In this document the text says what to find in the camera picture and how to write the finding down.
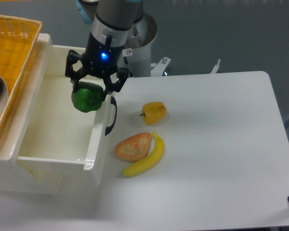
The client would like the green bell pepper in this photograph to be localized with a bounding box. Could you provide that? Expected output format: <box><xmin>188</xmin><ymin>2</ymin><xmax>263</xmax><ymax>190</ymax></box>
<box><xmin>71</xmin><ymin>81</ymin><xmax>104</xmax><ymax>113</ymax></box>

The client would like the black drawer handle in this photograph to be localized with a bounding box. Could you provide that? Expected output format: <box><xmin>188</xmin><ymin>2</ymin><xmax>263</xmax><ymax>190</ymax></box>
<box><xmin>105</xmin><ymin>96</ymin><xmax>118</xmax><ymax>136</ymax></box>

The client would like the brown croissant pastry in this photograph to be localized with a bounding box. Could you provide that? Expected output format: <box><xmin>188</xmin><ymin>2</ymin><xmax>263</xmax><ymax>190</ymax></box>
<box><xmin>114</xmin><ymin>132</ymin><xmax>152</xmax><ymax>162</ymax></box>

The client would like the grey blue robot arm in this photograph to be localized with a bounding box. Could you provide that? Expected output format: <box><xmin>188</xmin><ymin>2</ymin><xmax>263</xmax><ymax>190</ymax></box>
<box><xmin>65</xmin><ymin>0</ymin><xmax>142</xmax><ymax>95</ymax></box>

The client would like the yellow banana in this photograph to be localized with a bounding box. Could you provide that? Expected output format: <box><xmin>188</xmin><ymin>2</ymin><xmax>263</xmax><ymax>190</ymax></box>
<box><xmin>121</xmin><ymin>132</ymin><xmax>165</xmax><ymax>178</ymax></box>

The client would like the white drawer cabinet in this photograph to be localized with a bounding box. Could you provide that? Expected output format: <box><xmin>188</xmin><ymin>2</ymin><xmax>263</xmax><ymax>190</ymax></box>
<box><xmin>0</xmin><ymin>34</ymin><xmax>62</xmax><ymax>194</ymax></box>

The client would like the white open upper drawer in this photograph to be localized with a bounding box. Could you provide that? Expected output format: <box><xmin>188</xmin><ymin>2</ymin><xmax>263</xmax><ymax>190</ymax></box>
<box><xmin>17</xmin><ymin>45</ymin><xmax>114</xmax><ymax>186</ymax></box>

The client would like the white metal bracket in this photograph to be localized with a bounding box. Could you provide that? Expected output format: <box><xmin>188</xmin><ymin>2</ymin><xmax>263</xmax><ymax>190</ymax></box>
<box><xmin>210</xmin><ymin>59</ymin><xmax>221</xmax><ymax>74</ymax></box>

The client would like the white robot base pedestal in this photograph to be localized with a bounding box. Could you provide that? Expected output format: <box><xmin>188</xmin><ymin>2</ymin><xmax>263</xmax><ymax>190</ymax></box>
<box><xmin>118</xmin><ymin>13</ymin><xmax>157</xmax><ymax>77</ymax></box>

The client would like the yellow bell pepper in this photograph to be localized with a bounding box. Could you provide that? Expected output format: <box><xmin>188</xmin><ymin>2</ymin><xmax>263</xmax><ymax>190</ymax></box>
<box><xmin>140</xmin><ymin>102</ymin><xmax>167</xmax><ymax>125</ymax></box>

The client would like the white base foot with bolt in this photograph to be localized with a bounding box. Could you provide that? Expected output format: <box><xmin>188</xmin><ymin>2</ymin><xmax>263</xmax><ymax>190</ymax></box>
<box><xmin>151</xmin><ymin>57</ymin><xmax>171</xmax><ymax>77</ymax></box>

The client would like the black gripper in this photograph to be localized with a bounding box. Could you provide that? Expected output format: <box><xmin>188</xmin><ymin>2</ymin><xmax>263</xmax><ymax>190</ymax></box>
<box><xmin>65</xmin><ymin>34</ymin><xmax>129</xmax><ymax>100</ymax></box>

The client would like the yellow woven basket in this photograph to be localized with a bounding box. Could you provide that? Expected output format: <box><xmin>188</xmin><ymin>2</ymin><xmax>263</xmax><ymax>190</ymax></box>
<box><xmin>0</xmin><ymin>15</ymin><xmax>42</xmax><ymax>137</ymax></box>

